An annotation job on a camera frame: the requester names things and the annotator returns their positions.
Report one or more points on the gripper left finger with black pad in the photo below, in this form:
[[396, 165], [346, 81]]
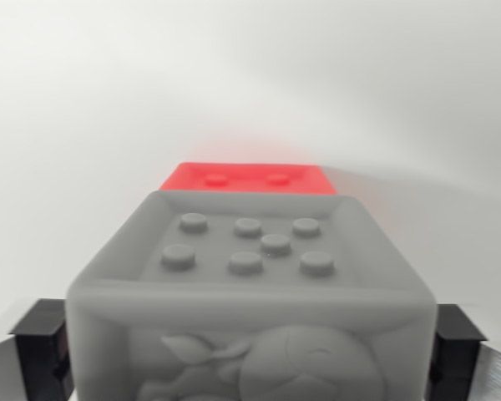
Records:
[[37, 346]]

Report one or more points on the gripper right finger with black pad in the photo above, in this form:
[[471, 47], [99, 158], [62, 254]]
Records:
[[455, 355]]

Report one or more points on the grey embossed cube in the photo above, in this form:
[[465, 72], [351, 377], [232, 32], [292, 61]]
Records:
[[250, 301]]

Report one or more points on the red cube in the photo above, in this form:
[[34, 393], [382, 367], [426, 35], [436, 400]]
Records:
[[246, 177]]

